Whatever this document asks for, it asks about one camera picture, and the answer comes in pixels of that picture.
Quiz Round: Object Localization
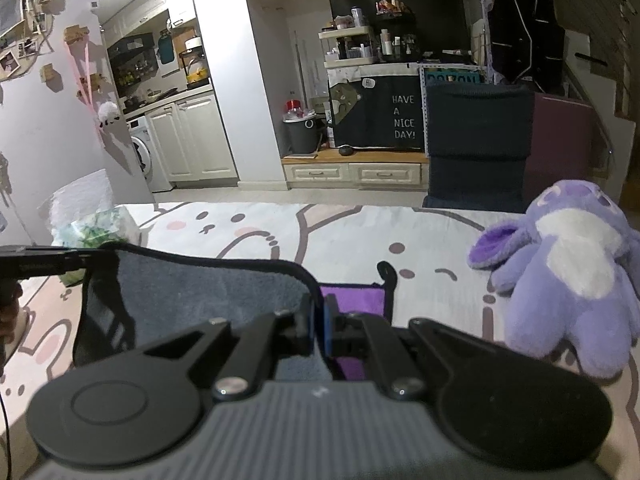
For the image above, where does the purple plush toy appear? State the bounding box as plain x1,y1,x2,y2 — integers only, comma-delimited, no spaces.
467,179,640,380

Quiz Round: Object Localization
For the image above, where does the white kitchen base cabinet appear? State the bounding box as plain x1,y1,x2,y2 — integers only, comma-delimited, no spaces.
144,94,239,184

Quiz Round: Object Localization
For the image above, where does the wall photo collage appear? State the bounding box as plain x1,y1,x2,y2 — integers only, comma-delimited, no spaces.
0,0,67,84

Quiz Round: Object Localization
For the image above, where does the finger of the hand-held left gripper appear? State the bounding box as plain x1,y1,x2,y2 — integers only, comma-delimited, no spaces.
0,244,120,281

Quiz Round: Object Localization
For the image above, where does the white plush wall toy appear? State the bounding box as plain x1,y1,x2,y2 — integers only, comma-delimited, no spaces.
96,101,121,129

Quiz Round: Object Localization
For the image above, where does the person's left hand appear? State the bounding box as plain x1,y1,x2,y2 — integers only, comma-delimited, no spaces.
0,280,24,345

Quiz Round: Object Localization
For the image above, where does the black printed curtain cloth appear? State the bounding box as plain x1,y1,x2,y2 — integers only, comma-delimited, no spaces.
332,74,426,150

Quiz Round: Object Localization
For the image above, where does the wooden drawer platform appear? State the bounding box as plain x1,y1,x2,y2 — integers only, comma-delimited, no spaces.
280,148,430,190

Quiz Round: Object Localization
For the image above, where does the black hanging jacket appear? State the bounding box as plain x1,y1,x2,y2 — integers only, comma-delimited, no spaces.
487,0,567,86

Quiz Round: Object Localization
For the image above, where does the thin black cable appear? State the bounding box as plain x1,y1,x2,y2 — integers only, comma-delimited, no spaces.
0,389,14,480

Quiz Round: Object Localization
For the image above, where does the clear plastic bag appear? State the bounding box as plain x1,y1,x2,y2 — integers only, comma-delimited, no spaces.
39,169,142,287

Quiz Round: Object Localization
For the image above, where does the black kitchen wall shelf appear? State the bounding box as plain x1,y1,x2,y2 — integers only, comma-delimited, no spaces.
107,33,157,99

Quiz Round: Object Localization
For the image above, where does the white storage rack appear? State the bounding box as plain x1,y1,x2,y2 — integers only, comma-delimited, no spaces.
318,25,379,69

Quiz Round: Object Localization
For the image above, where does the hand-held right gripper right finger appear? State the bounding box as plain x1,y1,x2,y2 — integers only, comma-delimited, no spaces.
324,293,482,402

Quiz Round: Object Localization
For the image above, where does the dark fabric chair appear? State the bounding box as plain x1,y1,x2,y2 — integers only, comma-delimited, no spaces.
422,82,535,211

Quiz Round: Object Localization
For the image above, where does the grey trash bin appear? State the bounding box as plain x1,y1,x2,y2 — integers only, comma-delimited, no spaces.
283,112,321,156

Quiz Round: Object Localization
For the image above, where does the grey towel with black trim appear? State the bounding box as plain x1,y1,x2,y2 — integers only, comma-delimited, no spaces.
71,241,399,382

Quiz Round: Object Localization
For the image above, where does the white washing machine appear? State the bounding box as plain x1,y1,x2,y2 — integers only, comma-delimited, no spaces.
125,114,174,194

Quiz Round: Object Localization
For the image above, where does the printed blanket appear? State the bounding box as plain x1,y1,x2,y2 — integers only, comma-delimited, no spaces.
0,202,640,480

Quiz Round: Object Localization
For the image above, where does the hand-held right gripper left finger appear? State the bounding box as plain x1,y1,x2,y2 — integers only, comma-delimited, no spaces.
142,294,316,402

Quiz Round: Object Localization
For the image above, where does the maroon cabinet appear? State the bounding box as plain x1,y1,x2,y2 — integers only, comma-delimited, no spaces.
529,92,602,197

